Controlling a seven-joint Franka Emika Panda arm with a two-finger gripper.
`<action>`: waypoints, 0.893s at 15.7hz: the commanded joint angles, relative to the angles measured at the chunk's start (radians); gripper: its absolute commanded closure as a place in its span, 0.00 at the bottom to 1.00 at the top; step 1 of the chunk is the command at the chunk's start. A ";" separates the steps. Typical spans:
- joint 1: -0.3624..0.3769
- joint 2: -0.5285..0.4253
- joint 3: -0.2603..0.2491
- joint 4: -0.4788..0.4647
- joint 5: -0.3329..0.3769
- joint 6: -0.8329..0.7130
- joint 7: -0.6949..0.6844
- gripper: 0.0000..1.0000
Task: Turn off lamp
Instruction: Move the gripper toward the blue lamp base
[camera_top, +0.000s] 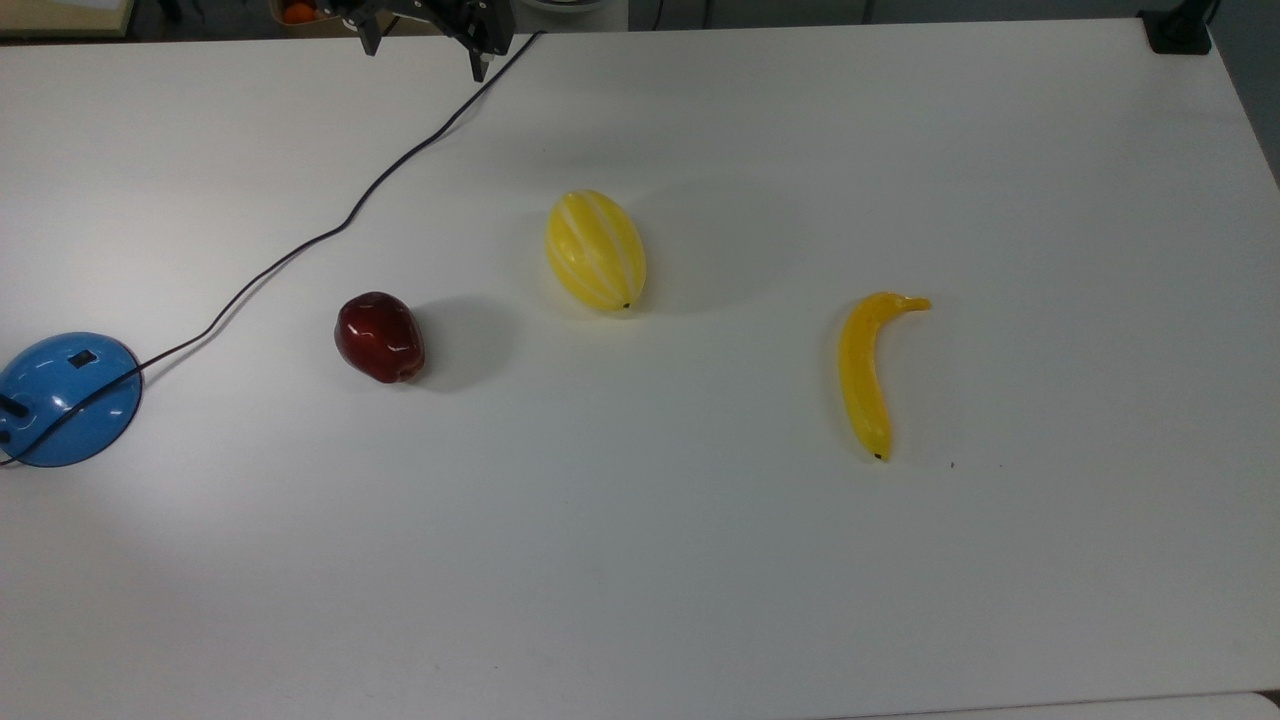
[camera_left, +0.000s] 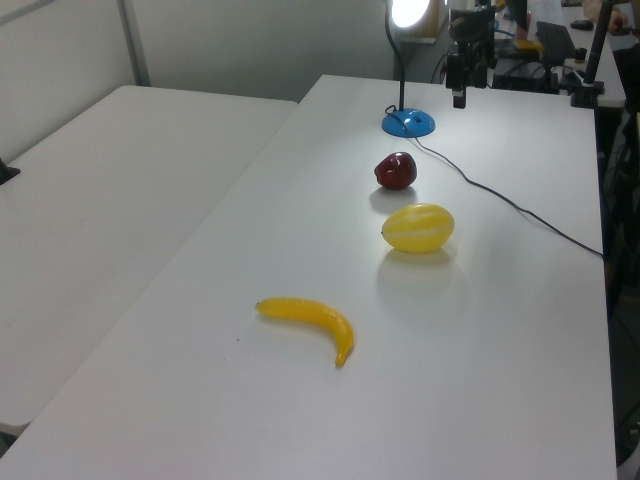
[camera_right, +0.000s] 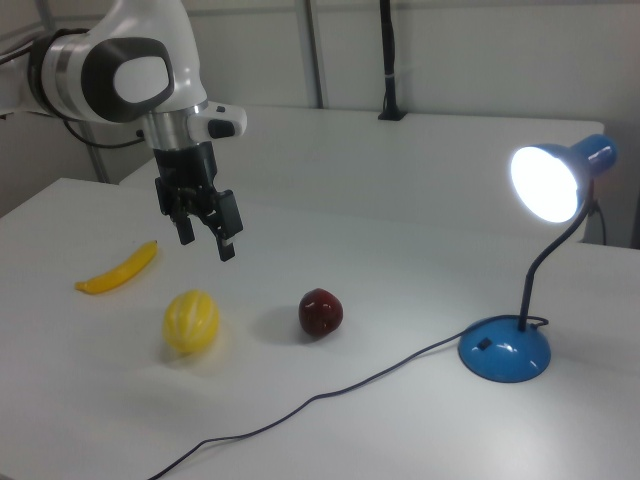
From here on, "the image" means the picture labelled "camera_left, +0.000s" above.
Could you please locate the yellow striped toy melon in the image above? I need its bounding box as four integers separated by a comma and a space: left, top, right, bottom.
381, 202, 456, 254

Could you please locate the black camera stand pole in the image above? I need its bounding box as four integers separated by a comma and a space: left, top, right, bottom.
582, 0, 617, 90

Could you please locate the red toy apple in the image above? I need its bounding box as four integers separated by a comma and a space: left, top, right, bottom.
373, 151, 418, 192

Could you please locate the black table clamp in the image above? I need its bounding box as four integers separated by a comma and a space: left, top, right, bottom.
570, 81, 606, 109
0, 156, 23, 187

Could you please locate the black lamp power cable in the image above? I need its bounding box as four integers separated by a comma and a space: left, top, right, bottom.
383, 104, 606, 260

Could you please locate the blue round plate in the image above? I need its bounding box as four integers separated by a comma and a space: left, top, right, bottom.
382, 0, 437, 139

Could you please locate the yellow toy banana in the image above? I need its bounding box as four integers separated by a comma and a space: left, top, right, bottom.
255, 297, 357, 369

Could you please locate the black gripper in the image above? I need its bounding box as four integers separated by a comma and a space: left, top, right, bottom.
445, 41, 496, 109

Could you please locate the black keyboard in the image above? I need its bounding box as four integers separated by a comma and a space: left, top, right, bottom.
535, 20, 577, 65

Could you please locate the white side table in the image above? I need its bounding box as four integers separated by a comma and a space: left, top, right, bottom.
0, 84, 300, 437

